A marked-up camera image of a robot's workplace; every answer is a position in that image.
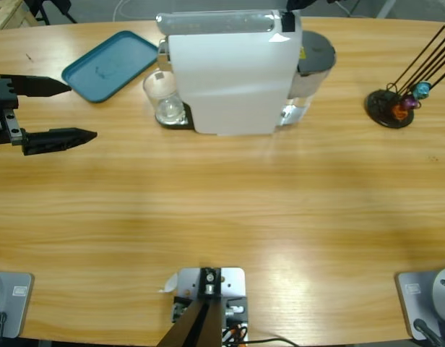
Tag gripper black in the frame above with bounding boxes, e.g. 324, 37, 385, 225
0, 74, 98, 158

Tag white capsule coffee machine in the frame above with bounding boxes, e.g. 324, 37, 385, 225
155, 9, 303, 138

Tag clear glass cup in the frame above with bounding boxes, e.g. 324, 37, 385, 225
142, 70, 186, 126

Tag black capsule holder with rods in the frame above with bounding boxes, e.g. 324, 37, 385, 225
364, 23, 445, 129

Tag water tank with dark lid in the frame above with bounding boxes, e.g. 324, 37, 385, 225
280, 30, 337, 127

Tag drip tray with metal grate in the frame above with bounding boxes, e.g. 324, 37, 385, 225
155, 103, 194, 130

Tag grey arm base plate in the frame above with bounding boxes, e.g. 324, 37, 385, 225
0, 271, 35, 340
394, 266, 445, 341

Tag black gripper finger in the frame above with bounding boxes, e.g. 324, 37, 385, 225
284, 0, 316, 12

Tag white paper tag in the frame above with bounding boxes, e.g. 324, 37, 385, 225
157, 273, 179, 294

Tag orange coffee capsule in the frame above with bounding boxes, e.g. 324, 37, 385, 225
392, 103, 410, 121

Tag grey metal frame leg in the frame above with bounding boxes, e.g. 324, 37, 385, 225
374, 0, 399, 19

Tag teal plastic tray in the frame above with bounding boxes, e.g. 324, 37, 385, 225
61, 30, 159, 104

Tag black stand legs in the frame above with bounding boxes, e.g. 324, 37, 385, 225
27, 0, 79, 25

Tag blue coffee capsule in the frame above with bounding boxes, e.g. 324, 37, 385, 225
413, 81, 432, 99

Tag white cable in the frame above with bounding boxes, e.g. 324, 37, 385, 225
112, 0, 144, 21

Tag white mount block dark post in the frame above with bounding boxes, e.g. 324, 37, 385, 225
157, 266, 249, 347

